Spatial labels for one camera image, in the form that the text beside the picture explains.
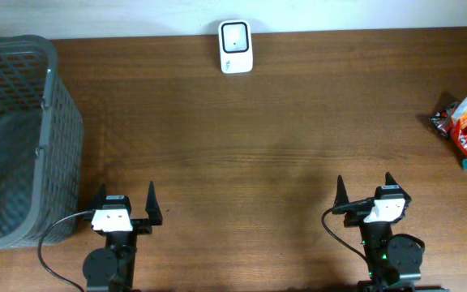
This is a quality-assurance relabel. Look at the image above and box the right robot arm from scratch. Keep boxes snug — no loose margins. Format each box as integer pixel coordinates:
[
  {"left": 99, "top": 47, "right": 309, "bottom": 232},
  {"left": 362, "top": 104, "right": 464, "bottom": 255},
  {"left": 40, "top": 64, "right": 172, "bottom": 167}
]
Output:
[{"left": 325, "top": 173, "right": 426, "bottom": 292}]

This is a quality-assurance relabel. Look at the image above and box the small orange box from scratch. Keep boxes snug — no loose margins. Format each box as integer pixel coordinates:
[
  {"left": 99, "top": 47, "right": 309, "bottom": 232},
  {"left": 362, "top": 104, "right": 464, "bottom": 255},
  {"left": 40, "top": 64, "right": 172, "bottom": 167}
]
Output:
[{"left": 450, "top": 97, "right": 467, "bottom": 129}]

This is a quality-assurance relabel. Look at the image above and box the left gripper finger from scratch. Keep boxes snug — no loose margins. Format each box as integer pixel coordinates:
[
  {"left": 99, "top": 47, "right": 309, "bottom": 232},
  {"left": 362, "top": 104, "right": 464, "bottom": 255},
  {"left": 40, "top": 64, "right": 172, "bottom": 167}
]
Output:
[
  {"left": 145, "top": 182, "right": 163, "bottom": 225},
  {"left": 86, "top": 183, "right": 106, "bottom": 211}
]

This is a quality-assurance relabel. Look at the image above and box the black red snack packet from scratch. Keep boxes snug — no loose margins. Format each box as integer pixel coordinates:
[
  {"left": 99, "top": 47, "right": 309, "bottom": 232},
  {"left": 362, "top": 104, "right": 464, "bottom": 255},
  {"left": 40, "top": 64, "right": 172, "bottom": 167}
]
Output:
[{"left": 430, "top": 101, "right": 459, "bottom": 140}]

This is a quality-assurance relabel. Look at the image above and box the grey plastic mesh basket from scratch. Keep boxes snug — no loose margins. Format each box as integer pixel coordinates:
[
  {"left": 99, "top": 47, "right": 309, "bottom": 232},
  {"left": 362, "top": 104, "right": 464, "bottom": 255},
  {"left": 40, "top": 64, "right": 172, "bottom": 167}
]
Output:
[{"left": 0, "top": 35, "right": 84, "bottom": 249}]

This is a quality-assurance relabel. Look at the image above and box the white barcode scanner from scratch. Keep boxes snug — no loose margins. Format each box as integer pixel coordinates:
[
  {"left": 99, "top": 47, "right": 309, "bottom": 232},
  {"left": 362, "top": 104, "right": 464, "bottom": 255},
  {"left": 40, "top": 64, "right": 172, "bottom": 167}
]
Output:
[{"left": 217, "top": 19, "right": 254, "bottom": 74}]

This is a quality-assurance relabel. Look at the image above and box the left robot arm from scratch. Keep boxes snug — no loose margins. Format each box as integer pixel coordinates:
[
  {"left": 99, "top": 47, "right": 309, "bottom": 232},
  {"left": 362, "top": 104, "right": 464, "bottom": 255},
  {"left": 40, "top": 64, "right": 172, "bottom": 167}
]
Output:
[{"left": 83, "top": 182, "right": 163, "bottom": 292}]

